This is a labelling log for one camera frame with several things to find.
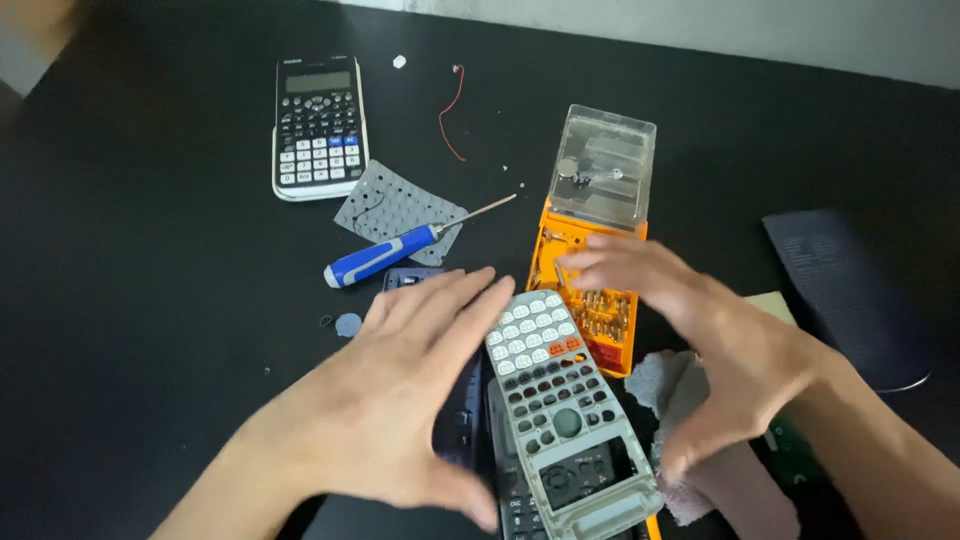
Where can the person's right hand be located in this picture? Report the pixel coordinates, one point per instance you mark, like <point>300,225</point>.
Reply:
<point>735,360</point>

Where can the person's left hand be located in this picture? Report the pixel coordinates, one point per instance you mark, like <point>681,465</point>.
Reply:
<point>390,390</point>

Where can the pale yellow note pad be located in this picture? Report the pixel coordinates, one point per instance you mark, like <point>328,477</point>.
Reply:
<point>772,306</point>

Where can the grey cloth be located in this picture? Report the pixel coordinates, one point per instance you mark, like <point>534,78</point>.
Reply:
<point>667,382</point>

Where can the small grey round disc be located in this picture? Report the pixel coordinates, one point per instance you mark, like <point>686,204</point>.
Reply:
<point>349,325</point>

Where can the dark blue calculator back shell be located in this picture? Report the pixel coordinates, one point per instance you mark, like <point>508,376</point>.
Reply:
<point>461,420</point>

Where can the green circuit board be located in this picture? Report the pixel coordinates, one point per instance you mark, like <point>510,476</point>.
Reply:
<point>787,450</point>

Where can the dark calculator slide cover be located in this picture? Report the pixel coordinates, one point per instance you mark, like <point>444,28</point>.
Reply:
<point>847,300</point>

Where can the orange screwdriver bit case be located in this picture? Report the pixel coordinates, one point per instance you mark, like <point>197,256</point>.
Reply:
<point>604,330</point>

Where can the dark calculator body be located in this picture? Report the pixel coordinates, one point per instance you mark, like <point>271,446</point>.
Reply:
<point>514,495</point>

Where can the grey calculator front cover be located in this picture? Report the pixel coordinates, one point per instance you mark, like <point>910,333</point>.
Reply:
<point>559,405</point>

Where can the grey rubber keypad membrane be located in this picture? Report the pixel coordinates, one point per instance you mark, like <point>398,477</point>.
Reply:
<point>390,206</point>

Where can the small metal bit holder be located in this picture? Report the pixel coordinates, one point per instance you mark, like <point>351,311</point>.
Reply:
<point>600,175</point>

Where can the clear plastic case lid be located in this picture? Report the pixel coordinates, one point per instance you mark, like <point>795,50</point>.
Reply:
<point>604,165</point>

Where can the silver coin battery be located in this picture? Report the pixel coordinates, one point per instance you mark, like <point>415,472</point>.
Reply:
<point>568,168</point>

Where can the black scientific calculator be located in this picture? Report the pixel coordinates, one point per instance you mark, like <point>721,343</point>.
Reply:
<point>319,127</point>

